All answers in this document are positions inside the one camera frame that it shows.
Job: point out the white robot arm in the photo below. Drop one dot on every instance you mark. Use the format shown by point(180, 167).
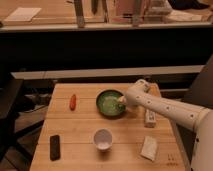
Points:
point(196, 118)

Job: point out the green ceramic bowl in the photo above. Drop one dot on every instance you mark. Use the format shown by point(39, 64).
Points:
point(108, 105)

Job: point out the black rectangular remote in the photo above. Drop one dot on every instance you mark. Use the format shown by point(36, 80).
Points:
point(54, 147)

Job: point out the white folded cloth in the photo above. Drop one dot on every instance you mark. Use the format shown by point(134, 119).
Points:
point(149, 148)

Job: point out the white tube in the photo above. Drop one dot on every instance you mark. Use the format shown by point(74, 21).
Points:
point(150, 119)

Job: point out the small white cup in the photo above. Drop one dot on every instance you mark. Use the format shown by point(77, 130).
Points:
point(102, 140)

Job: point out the orange carrot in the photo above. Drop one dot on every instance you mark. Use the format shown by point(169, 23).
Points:
point(72, 104)

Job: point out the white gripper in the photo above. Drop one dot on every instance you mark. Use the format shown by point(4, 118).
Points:
point(122, 100)

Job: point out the white paper sheet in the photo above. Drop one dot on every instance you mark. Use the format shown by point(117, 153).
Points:
point(22, 14)

